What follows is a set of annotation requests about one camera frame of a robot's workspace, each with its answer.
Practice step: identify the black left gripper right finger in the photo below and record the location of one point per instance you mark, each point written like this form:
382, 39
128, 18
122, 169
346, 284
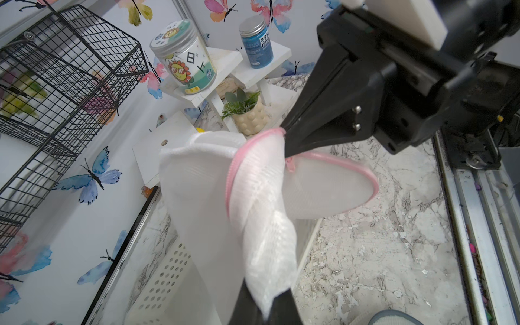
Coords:
284, 310

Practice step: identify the green lidded glass jar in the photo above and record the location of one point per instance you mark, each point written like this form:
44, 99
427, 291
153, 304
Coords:
185, 57

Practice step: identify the white mesh laundry bag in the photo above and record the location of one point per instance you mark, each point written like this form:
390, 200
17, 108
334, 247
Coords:
385, 317

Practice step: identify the cream bubble plant pot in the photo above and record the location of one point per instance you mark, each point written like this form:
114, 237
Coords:
253, 121

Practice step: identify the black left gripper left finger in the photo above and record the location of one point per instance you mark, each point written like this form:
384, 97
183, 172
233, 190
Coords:
246, 311

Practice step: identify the black wire wall basket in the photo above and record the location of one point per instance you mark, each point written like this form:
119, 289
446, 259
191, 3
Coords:
62, 79

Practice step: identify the white tiered wooden shelf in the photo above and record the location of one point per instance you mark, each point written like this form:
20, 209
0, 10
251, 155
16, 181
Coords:
231, 66

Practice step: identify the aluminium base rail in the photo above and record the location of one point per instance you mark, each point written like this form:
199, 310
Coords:
484, 214

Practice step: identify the green artificial plant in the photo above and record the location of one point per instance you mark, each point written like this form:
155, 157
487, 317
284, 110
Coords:
239, 102

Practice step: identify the blue granule jar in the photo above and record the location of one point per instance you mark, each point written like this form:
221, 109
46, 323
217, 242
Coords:
256, 41

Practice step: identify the white perforated plastic basket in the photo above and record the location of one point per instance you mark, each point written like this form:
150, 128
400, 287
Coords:
175, 294

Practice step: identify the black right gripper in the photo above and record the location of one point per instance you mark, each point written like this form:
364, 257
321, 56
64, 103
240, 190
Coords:
375, 80

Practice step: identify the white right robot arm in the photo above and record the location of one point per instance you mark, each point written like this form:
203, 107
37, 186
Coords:
393, 70

